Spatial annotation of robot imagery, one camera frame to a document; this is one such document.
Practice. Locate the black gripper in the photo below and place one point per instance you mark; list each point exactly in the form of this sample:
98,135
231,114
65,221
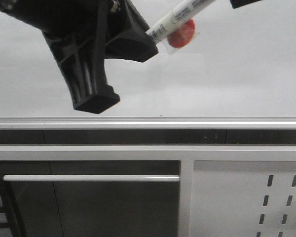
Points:
79,33
240,3

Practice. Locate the white whiteboard marker pen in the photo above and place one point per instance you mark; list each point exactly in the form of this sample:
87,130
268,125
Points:
174,19

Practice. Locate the red round magnet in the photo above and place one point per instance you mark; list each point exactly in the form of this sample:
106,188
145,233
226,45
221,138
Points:
181,37

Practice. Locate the large white whiteboard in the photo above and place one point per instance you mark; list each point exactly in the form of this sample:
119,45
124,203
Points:
240,67

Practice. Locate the black slatted rack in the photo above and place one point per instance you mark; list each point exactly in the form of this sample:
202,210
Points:
8,222

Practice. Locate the white perforated metal panel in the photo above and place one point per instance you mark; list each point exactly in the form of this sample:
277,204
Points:
243,199

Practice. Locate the white horizontal rail bar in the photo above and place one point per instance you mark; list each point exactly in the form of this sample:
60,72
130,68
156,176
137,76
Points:
91,178

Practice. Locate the grey metal stand frame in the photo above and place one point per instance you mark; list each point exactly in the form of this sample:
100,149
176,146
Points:
186,155

